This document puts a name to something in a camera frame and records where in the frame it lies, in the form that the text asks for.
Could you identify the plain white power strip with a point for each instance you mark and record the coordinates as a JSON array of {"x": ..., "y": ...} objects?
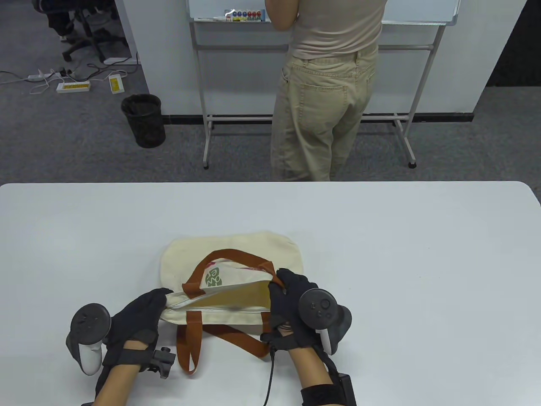
[{"x": 40, "y": 77}]

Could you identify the long white yellow power strip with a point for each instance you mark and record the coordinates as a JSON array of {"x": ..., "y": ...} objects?
[{"x": 74, "y": 87}]

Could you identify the person's left forearm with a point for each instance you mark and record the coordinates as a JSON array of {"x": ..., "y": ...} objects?
[{"x": 116, "y": 385}]

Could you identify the grey white left hand controller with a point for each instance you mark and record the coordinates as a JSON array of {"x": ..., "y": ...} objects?
[{"x": 88, "y": 323}]

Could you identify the black mesh waste bin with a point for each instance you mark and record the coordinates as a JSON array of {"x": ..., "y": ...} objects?
[{"x": 146, "y": 127}]

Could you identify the person's right hand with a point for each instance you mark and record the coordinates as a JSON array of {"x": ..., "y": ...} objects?
[{"x": 287, "y": 304}]

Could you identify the row of coloured magnets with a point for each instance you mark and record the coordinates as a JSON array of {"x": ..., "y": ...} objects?
[{"x": 245, "y": 15}]

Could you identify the short white yellow power strip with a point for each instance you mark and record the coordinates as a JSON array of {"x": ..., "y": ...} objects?
[{"x": 116, "y": 83}]

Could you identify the whiteboard on metal stand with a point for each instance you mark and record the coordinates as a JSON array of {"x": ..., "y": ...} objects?
[{"x": 422, "y": 10}]

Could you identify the black office chair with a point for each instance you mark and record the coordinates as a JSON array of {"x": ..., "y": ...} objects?
[{"x": 91, "y": 40}]

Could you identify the person's left hand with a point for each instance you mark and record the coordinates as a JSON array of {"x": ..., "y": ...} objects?
[{"x": 139, "y": 317}]

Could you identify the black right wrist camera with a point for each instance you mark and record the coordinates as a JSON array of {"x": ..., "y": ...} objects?
[{"x": 346, "y": 389}]

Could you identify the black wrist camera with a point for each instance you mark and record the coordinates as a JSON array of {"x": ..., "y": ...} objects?
[
  {"x": 165, "y": 361},
  {"x": 346, "y": 389}
]

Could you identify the grey white hand controller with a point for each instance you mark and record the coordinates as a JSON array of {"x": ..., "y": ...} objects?
[
  {"x": 88, "y": 323},
  {"x": 319, "y": 306}
]

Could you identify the grey white right hand controller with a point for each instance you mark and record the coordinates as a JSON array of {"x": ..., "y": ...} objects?
[{"x": 319, "y": 306}]

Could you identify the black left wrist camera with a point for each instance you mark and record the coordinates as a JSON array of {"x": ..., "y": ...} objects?
[{"x": 165, "y": 361}]

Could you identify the person's right forearm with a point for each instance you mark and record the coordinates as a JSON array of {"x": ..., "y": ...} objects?
[{"x": 310, "y": 368}]

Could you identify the flat white adapter box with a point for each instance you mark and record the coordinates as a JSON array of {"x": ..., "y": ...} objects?
[{"x": 116, "y": 60}]

